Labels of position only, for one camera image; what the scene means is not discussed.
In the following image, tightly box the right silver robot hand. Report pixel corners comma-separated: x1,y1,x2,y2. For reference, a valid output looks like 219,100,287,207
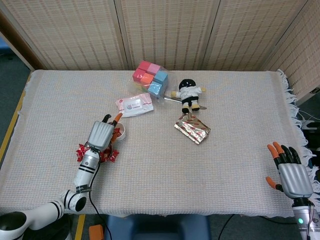
265,141,314,200

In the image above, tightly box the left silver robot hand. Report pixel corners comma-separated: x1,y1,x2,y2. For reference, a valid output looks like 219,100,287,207
87,112,124,152

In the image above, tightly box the round metal plate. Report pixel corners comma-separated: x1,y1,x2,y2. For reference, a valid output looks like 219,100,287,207
83,139,115,163

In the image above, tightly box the white paper cup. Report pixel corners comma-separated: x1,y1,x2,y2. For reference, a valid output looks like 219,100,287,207
113,121,127,142

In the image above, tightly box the white pink wet wipes pack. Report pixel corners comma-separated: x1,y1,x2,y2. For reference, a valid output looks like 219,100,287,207
114,92,155,119

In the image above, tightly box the white plastic clamp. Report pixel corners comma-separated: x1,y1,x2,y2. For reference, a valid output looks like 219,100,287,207
299,119,316,130

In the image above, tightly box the clear plastic bag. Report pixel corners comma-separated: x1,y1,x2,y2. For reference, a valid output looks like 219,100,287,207
127,59,173,101

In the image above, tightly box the red cube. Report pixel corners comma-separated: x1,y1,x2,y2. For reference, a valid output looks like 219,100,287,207
132,68,146,83
138,60,153,72

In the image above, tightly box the light blue cube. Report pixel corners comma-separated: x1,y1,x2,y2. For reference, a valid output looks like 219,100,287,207
147,81,165,97
153,70,169,85

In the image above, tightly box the orange cube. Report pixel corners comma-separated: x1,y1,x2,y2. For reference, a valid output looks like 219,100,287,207
140,72,155,87

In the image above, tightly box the beige woven tablecloth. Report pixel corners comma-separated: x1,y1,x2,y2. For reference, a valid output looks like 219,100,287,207
0,68,320,218

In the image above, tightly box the pink cube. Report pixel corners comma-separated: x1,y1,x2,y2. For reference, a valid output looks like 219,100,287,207
147,63,161,75

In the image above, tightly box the gold foil snack pack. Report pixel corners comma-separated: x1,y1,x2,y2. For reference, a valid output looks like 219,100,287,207
173,112,212,146

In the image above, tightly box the orange box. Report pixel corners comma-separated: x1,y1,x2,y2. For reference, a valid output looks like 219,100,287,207
89,224,105,240

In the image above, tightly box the black white plush doll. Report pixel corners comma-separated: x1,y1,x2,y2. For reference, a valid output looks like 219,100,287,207
170,78,208,114

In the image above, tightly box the woven folding screen panel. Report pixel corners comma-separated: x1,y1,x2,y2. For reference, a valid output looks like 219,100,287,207
114,0,222,71
0,0,126,71
262,0,320,100
202,0,310,72

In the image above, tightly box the brown wooden board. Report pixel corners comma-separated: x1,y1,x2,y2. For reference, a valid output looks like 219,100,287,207
0,9,47,71

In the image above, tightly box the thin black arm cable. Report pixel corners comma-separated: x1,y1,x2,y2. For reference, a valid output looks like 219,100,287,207
87,148,112,240

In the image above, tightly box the black floor cable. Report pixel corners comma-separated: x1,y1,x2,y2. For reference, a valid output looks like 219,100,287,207
218,214,237,240

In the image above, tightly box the pale wooden frame bar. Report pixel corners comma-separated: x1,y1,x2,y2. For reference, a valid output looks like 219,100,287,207
0,32,35,73

